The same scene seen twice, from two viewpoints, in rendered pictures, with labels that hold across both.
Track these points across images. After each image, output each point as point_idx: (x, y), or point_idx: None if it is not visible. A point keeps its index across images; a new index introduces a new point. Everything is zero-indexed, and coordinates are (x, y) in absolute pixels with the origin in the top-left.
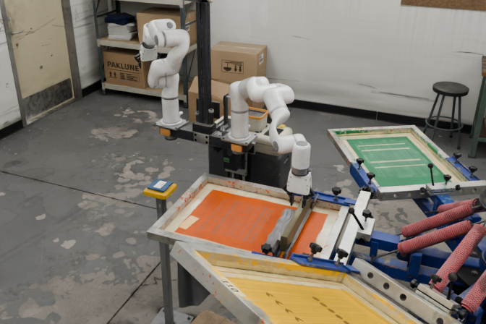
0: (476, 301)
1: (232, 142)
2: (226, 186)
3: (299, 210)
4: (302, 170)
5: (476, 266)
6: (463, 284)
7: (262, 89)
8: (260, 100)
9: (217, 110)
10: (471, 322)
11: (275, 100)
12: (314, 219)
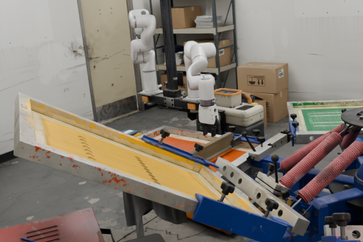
0: (309, 189)
1: (187, 101)
2: (177, 134)
3: (213, 141)
4: (206, 101)
5: (351, 182)
6: None
7: None
8: None
9: (181, 79)
10: (316, 217)
11: (195, 52)
12: (233, 154)
